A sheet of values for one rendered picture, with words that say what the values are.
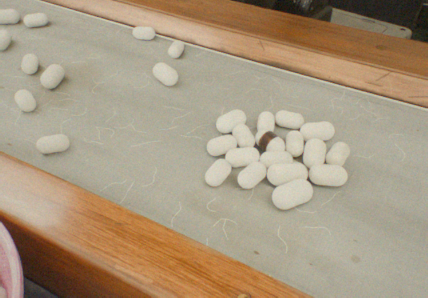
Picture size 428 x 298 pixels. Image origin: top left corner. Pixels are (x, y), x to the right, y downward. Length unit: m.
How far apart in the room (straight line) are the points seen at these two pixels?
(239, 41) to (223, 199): 0.28
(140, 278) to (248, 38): 0.38
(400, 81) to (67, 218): 0.40
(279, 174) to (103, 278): 0.17
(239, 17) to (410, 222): 0.38
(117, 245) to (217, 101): 0.24
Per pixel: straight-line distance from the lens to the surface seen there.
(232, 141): 0.45
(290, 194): 0.40
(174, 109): 0.52
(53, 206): 0.39
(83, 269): 0.37
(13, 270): 0.36
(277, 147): 0.44
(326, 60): 0.59
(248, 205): 0.41
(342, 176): 0.43
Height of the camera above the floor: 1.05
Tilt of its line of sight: 39 degrees down
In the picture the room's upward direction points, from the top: straight up
